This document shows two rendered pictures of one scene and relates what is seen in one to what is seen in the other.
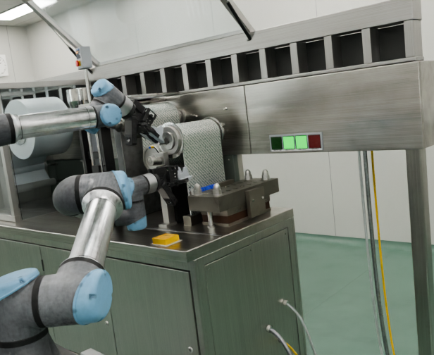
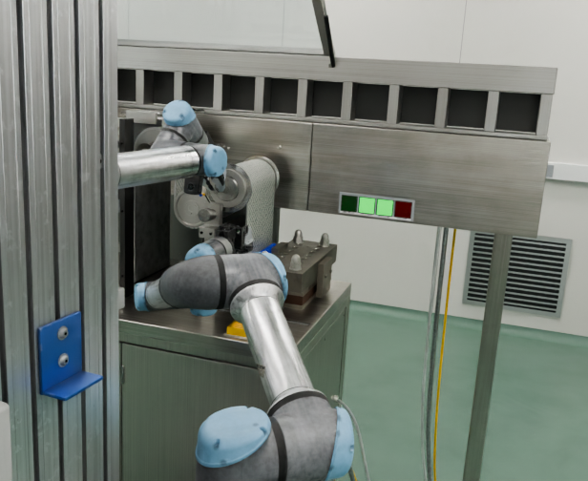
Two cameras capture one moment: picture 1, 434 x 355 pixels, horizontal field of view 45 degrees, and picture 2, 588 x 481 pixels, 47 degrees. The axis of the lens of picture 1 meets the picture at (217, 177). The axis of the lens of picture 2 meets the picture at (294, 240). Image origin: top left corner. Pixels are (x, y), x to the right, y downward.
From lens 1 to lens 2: 0.87 m
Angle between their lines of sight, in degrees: 25
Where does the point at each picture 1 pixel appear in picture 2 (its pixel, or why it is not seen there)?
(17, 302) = (260, 461)
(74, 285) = (329, 434)
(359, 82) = (475, 151)
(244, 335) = not seen: hidden behind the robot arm
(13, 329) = not seen: outside the picture
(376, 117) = (488, 195)
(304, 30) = (413, 73)
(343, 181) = (289, 220)
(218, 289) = not seen: hidden behind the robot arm
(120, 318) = (139, 428)
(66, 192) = (208, 282)
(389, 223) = (340, 277)
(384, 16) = (520, 83)
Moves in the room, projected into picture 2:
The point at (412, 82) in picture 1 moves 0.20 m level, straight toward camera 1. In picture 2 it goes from (538, 164) to (567, 174)
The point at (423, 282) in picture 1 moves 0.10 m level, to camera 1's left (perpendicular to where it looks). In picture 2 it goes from (487, 376) to (464, 379)
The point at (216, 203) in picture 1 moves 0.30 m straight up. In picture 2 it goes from (299, 282) to (304, 179)
